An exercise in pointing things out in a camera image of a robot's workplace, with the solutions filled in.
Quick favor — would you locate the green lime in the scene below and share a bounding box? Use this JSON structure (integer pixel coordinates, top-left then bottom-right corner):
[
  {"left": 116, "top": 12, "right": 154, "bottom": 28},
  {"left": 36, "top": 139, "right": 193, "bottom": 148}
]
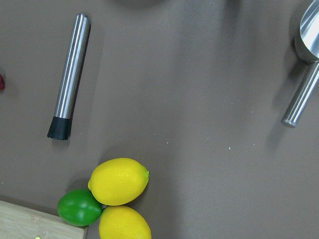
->
[{"left": 57, "top": 189, "right": 102, "bottom": 227}]

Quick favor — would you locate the steel muddler black tip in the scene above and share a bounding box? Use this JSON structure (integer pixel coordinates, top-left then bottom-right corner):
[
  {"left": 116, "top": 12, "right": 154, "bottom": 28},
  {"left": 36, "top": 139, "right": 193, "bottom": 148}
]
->
[{"left": 47, "top": 13, "right": 91, "bottom": 140}]

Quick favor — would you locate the red strawberry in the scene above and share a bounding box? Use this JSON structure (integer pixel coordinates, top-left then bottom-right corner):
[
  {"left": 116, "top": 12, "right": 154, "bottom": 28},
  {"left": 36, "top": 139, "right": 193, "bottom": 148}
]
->
[{"left": 0, "top": 75, "right": 5, "bottom": 91}]

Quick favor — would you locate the yellow lemon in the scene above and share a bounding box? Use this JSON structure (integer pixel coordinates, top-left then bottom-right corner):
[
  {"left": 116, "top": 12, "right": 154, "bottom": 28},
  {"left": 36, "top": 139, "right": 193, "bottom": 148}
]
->
[
  {"left": 88, "top": 158, "right": 150, "bottom": 206},
  {"left": 99, "top": 206, "right": 152, "bottom": 239}
]

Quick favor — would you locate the wooden cutting board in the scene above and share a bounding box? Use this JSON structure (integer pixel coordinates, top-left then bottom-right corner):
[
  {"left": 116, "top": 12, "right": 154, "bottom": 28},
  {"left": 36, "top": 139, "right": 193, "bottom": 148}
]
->
[{"left": 0, "top": 201, "right": 87, "bottom": 239}]

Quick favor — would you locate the steel ice scoop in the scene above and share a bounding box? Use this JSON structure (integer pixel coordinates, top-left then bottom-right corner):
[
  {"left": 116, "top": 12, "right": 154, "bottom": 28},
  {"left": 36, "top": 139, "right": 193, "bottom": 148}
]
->
[{"left": 281, "top": 0, "right": 319, "bottom": 128}]

